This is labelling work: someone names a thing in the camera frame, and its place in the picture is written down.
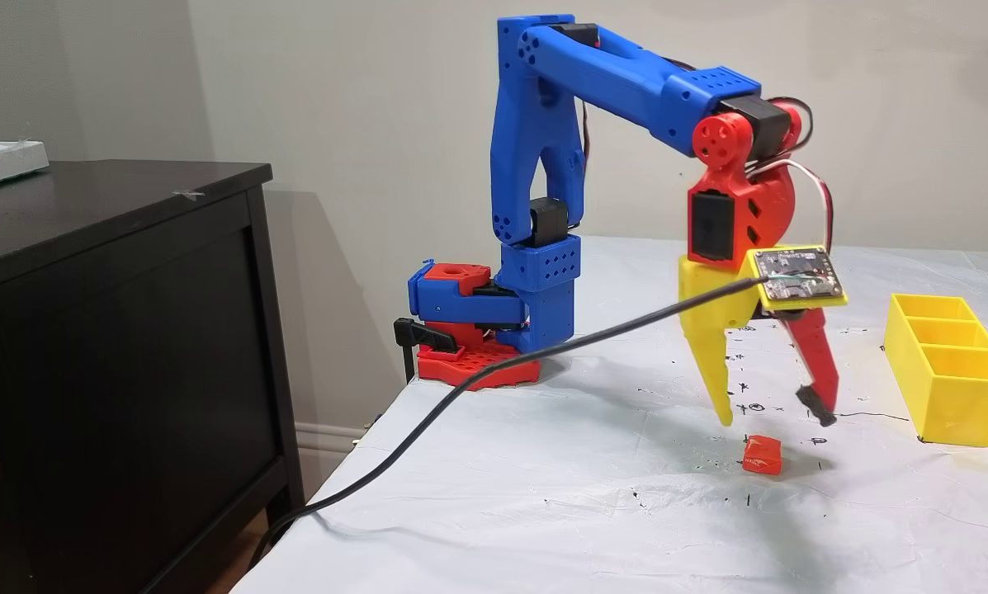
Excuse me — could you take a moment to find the white baseboard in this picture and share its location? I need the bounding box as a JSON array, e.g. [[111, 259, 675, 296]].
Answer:
[[294, 421, 372, 463]]

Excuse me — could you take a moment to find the yellow camera mount bracket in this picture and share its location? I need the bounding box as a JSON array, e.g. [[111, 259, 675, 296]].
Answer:
[[744, 243, 849, 314]]

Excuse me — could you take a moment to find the white table cover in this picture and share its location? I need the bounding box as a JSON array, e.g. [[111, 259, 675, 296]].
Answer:
[[229, 235, 988, 594]]

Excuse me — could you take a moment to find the black wooden cabinet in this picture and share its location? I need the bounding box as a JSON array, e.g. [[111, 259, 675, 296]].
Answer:
[[0, 161, 305, 594]]

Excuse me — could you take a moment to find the yellow three-compartment box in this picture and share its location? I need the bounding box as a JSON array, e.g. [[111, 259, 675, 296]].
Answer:
[[883, 293, 988, 449]]

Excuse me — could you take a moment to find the camera circuit board module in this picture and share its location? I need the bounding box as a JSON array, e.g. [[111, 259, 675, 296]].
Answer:
[[752, 247, 846, 309]]

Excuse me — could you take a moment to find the black camera cable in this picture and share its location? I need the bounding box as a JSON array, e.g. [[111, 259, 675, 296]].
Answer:
[[248, 276, 768, 572]]

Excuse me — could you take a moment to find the red white gripper servo wire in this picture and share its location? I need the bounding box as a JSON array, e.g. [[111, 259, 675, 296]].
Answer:
[[745, 158, 835, 250]]

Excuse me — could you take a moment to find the black table clamp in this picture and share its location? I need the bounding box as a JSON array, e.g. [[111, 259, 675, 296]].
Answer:
[[393, 318, 461, 384]]

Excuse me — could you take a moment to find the orange Starburst candy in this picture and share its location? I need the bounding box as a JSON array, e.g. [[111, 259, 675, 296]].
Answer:
[[741, 435, 783, 477]]

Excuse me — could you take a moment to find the white flat box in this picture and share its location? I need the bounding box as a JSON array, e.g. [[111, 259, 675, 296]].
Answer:
[[0, 140, 50, 193]]

